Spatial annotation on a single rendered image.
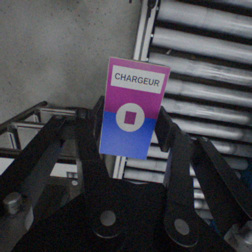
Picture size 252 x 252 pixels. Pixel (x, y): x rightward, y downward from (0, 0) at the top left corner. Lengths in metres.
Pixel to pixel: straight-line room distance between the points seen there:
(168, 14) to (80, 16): 0.87
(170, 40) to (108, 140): 0.37
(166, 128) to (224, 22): 0.44
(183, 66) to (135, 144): 0.35
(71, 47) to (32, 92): 0.50
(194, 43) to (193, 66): 0.06
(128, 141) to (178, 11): 0.40
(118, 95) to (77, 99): 1.18
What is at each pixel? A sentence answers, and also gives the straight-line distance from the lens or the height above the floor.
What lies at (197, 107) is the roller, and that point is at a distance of 0.57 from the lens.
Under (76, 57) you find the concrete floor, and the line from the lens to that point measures 1.30.
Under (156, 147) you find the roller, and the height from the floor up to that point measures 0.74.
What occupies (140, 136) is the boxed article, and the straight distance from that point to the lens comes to 0.21.
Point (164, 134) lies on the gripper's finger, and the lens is 0.16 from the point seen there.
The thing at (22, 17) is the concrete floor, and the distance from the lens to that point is 1.46.
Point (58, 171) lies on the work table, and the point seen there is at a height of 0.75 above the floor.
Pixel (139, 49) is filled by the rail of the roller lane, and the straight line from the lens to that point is 0.50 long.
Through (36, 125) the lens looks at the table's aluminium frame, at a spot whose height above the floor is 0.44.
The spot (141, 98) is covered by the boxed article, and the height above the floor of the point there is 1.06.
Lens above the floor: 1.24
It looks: 65 degrees down
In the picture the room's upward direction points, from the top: 178 degrees counter-clockwise
